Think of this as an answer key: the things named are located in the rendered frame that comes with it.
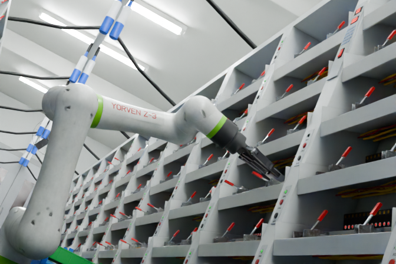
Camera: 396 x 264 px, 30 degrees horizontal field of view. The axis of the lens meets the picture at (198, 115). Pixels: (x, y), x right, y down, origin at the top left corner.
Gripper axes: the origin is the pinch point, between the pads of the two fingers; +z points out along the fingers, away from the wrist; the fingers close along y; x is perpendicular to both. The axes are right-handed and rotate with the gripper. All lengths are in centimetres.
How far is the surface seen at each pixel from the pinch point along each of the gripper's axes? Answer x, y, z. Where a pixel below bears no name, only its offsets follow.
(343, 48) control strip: -35.8, -31.1, -14.1
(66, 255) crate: 57, 65, -34
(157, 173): -18, 175, -11
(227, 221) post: 13.5, 35.4, 3.6
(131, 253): 29, 148, 0
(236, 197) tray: 9.9, 15.7, -3.5
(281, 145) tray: -7.4, -6.3, -6.6
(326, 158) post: -2.0, -34.6, -0.1
